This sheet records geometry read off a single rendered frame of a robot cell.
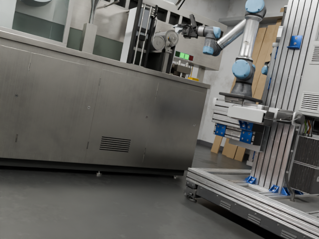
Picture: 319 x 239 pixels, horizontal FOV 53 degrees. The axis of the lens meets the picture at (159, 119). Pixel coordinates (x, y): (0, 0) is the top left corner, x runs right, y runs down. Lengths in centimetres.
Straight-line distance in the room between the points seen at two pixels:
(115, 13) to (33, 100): 124
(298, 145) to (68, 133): 158
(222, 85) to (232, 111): 401
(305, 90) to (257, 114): 36
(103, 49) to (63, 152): 111
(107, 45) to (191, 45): 95
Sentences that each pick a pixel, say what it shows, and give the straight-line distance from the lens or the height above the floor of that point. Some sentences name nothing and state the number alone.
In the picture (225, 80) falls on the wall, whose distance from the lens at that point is 611.
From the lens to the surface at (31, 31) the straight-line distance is 235.
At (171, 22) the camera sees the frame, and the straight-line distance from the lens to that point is 349.
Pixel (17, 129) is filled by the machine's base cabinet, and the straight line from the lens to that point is 231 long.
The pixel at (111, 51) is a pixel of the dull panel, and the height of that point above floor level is 103.
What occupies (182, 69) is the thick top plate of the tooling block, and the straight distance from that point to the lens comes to 301.
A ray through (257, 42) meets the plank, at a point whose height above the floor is 194.
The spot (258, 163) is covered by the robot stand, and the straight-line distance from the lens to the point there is 237.
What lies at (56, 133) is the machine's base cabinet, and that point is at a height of 30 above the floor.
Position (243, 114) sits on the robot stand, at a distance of 209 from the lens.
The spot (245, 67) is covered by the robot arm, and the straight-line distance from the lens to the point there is 217.
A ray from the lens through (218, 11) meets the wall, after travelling 639.
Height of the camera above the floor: 67
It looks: 3 degrees down
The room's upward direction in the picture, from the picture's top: 11 degrees clockwise
